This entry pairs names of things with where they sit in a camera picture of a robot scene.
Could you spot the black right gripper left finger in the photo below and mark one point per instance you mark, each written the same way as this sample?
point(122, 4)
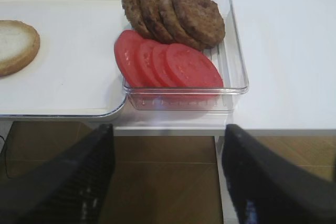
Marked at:
point(71, 188)

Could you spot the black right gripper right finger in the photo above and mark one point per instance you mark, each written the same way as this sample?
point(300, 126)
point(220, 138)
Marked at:
point(266, 188)

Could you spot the red tomato slice front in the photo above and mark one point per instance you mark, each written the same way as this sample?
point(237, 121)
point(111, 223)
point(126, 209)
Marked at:
point(191, 68)

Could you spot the red tomato slice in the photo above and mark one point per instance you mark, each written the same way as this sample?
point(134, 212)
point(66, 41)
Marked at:
point(125, 49)
point(191, 68)
point(158, 66)
point(143, 57)

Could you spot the white paper liner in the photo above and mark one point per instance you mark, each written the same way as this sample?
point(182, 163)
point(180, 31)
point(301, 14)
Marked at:
point(73, 51)

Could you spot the metal baking tray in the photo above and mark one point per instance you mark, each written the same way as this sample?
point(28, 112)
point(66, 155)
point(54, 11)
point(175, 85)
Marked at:
point(78, 103)

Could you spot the clear tray with patties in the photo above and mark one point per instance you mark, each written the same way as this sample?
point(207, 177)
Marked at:
point(228, 59)

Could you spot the red tomato slice back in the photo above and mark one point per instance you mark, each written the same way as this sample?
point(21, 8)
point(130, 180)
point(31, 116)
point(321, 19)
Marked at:
point(125, 49)

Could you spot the bottom bun half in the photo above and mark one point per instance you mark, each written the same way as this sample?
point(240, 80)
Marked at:
point(20, 44)

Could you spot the brown meat patty front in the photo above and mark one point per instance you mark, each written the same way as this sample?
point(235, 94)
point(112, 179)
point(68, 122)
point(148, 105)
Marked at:
point(201, 19)

